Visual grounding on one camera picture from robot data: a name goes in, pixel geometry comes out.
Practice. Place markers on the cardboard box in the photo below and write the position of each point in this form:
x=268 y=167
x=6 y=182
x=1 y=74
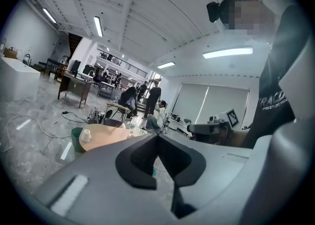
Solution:
x=10 y=53

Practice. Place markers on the round wooden coffee table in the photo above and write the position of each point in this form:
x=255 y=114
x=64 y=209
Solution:
x=108 y=135

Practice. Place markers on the brown wooden desk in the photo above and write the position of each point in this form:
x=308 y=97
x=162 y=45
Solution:
x=73 y=86

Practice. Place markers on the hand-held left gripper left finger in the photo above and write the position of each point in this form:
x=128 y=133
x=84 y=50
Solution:
x=125 y=167

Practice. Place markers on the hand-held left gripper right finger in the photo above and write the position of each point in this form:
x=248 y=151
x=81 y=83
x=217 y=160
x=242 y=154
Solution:
x=194 y=168

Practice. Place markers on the white cup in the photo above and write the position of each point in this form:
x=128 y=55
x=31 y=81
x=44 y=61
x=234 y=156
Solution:
x=85 y=136

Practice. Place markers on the green bin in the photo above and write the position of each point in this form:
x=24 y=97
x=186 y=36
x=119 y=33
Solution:
x=76 y=140

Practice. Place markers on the black balcony railing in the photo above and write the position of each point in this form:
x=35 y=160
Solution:
x=123 y=62

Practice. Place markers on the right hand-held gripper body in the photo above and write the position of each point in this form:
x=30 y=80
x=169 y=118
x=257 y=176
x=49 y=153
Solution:
x=204 y=128

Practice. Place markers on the wooden chair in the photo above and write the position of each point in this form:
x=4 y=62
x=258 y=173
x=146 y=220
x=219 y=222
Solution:
x=118 y=109

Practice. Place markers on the long ceiling light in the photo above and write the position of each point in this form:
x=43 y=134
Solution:
x=49 y=15
x=98 y=25
x=166 y=65
x=227 y=52

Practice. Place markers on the person's black t-shirt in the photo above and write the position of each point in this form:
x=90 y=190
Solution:
x=273 y=88

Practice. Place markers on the white window blinds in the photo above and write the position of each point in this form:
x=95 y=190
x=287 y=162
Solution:
x=214 y=103

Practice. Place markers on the person's right forearm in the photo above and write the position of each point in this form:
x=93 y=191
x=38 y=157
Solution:
x=242 y=138

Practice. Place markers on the person's head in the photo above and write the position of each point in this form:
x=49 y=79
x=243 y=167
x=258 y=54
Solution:
x=246 y=12

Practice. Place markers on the white block cabinet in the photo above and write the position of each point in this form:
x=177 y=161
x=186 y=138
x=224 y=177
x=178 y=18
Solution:
x=17 y=78

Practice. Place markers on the black head camera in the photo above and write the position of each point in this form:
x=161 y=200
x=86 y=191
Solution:
x=213 y=11

